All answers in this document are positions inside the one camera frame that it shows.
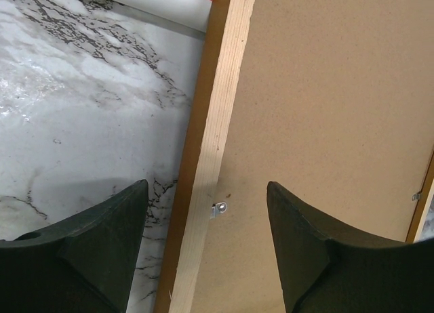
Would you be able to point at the white PVC pipe rack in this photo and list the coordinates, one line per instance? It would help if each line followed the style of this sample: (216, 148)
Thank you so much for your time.
(190, 13)

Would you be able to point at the brown wooden picture frame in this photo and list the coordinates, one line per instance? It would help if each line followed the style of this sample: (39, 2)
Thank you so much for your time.
(333, 99)

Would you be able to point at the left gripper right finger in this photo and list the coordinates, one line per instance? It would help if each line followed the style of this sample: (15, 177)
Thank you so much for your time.
(326, 265)

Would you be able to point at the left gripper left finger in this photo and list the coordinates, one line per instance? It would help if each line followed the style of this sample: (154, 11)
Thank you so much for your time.
(84, 263)

